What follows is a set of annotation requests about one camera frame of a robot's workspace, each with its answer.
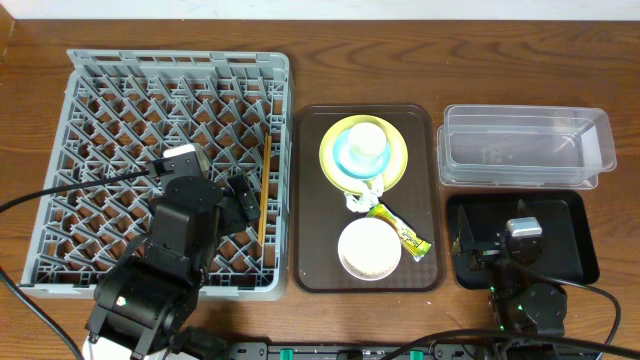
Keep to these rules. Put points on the grey plastic dishwasher rack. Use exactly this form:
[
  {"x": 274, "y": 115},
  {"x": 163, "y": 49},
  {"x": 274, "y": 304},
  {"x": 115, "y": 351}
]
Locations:
[{"x": 123, "y": 108}]

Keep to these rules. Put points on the white paper tissue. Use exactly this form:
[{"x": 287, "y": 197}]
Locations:
[{"x": 368, "y": 197}]

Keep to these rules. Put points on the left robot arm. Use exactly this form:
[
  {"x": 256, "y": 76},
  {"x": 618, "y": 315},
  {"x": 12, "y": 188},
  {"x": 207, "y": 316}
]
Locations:
[{"x": 142, "y": 302}]

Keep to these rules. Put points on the yellow green snack wrapper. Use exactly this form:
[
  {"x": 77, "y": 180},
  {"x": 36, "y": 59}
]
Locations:
[{"x": 416, "y": 246}]

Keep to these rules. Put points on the clear plastic bin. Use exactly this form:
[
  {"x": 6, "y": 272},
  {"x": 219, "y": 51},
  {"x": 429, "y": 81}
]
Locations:
[{"x": 524, "y": 146}]

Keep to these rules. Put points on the yellow plate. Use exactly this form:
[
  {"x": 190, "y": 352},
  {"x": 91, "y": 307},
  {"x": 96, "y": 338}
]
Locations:
[{"x": 391, "y": 175}]

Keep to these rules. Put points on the dark brown serving tray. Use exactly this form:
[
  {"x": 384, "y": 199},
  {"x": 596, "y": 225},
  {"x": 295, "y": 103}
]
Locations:
[{"x": 319, "y": 212}]

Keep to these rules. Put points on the white paper bowl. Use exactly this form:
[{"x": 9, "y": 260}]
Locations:
[{"x": 369, "y": 249}]

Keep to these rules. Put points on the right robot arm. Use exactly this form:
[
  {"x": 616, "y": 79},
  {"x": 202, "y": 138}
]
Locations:
[{"x": 524, "y": 302}]

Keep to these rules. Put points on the cream white cup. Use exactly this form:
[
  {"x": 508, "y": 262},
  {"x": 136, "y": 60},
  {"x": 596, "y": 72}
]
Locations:
[{"x": 366, "y": 140}]

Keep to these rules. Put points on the black plastic tray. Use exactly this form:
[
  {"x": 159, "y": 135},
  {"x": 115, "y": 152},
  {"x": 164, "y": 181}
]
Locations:
[{"x": 567, "y": 250}]

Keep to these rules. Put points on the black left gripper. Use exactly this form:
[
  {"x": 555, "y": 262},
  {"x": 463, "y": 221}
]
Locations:
[{"x": 246, "y": 197}]

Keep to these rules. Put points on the light blue bowl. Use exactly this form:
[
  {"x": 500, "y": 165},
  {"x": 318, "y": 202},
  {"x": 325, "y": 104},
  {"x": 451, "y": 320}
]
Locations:
[{"x": 355, "y": 166}]

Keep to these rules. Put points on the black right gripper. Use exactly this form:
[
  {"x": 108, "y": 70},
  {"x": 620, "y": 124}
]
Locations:
[{"x": 484, "y": 256}]

